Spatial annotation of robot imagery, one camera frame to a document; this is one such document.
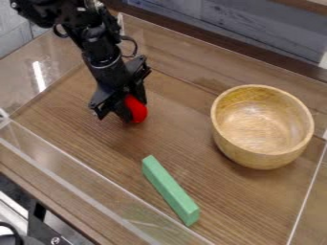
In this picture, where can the clear acrylic corner bracket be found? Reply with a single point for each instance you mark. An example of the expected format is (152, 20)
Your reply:
(120, 23)

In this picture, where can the black metal table frame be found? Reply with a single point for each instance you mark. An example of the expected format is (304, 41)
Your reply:
(39, 230)

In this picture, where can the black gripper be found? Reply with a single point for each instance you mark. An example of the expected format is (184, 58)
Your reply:
(120, 78)

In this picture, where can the clear acrylic front wall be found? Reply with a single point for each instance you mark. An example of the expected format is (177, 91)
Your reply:
(109, 215)

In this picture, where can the green rectangular block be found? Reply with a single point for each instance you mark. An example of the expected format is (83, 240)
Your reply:
(169, 190)

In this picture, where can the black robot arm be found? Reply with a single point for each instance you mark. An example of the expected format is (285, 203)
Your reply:
(85, 22)

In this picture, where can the red plush strawberry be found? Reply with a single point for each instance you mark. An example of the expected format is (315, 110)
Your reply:
(137, 109)

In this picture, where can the wooden bowl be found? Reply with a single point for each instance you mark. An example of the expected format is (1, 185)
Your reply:
(261, 126)

